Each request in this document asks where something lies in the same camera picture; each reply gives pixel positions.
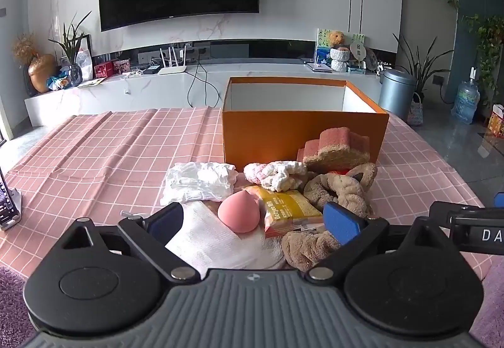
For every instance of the white garment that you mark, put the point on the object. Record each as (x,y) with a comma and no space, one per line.
(197,182)

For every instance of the pink makeup sponge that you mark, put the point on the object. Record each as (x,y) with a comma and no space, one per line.
(238,212)

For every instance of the pink white knitted scrunchie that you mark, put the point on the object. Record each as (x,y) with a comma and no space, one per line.
(275,174)

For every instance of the black set-top box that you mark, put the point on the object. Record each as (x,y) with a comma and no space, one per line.
(152,70)

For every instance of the long-leaf potted plant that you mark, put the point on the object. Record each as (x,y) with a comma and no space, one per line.
(423,60)

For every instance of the green plant in glass vase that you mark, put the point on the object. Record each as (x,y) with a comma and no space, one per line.
(73,56)

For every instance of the blue flower painting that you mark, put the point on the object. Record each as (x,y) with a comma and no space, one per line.
(323,50)

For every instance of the orange cardboard box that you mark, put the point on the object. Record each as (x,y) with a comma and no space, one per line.
(264,135)

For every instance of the pink patterned box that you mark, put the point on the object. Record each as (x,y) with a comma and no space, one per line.
(122,66)

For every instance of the blue water bottle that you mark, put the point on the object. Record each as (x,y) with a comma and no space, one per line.
(465,98)

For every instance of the black picture frame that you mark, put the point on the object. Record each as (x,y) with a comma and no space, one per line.
(87,41)

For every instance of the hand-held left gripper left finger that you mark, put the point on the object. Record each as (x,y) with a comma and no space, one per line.
(165,221)

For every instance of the white plastic bag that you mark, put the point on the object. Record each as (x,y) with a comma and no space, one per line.
(84,66)

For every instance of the white waffle towel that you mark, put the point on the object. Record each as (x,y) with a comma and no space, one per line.
(212,241)

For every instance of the golden gourd vase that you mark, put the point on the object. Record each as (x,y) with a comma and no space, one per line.
(41,74)

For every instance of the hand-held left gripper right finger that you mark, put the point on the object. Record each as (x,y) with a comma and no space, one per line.
(341,222)

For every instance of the pink checkered tablecloth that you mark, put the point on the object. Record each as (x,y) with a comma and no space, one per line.
(98,159)

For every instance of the red gift bag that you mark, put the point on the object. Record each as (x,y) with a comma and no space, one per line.
(497,121)

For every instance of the white marble tv cabinet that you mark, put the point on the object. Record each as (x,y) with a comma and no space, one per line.
(157,92)

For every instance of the red gift box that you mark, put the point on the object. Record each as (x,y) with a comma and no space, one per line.
(103,69)

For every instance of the yellow snack packet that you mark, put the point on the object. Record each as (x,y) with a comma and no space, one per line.
(287,208)

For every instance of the round white fan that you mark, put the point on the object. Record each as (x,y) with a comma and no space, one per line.
(358,48)

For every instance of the dried flower bunch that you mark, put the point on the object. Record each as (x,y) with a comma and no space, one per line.
(24,48)

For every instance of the brown teddy bear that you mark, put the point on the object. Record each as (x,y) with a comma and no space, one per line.
(337,38)

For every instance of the yellow envelope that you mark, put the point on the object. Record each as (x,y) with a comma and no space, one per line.
(91,82)

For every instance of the blue snack bag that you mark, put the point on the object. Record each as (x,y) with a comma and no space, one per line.
(59,82)

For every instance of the phone on stand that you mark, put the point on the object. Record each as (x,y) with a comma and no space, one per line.
(7,202)

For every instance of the grey trash can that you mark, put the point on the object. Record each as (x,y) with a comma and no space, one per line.
(395,96)

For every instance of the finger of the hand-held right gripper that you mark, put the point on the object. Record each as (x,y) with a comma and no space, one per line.
(443,212)
(499,200)

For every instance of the pink scouring sponge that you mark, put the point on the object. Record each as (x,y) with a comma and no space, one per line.
(309,151)
(334,159)

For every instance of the woven basket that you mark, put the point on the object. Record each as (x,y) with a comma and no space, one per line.
(415,113)

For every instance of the tall leafy plant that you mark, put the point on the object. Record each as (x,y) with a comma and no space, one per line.
(488,44)

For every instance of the white router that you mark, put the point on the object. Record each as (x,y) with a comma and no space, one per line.
(171,68)

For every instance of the wall socket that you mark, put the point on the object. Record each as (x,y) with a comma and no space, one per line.
(438,80)

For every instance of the brown plush headband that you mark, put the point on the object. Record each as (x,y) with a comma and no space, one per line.
(338,190)

